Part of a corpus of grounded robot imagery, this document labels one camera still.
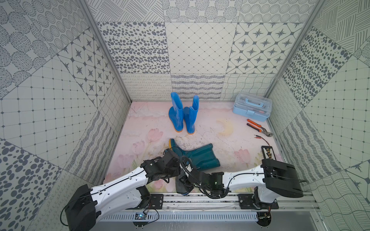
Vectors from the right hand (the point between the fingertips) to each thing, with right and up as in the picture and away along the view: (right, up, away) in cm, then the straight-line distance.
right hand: (181, 179), depth 77 cm
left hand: (+2, +3, 0) cm, 4 cm away
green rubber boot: (+13, +9, +12) cm, 19 cm away
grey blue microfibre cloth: (0, -2, -5) cm, 5 cm away
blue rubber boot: (-4, +37, +9) cm, 38 cm away
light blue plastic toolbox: (+51, +41, +27) cm, 71 cm away
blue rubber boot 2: (+5, +36, +7) cm, 37 cm away
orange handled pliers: (+56, +26, +27) cm, 67 cm away
